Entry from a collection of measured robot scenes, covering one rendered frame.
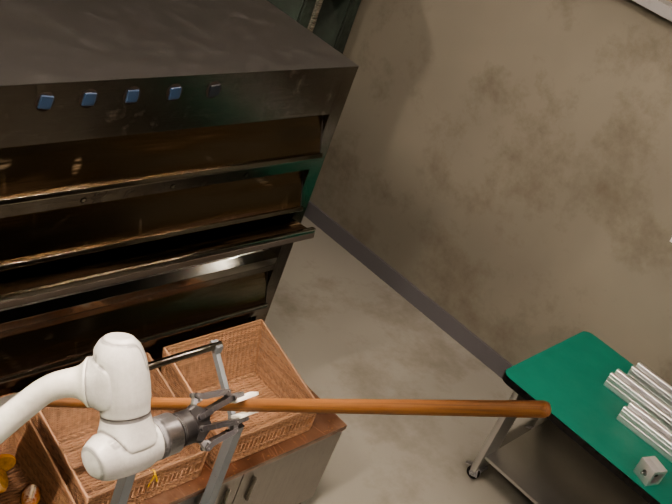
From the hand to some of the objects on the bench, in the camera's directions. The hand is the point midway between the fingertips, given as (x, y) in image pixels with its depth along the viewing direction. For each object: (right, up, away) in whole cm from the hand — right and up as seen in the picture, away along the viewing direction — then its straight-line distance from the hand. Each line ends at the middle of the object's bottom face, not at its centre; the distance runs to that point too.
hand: (245, 405), depth 223 cm
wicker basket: (-108, -56, +116) cm, 168 cm away
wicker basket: (-68, -46, +158) cm, 178 cm away
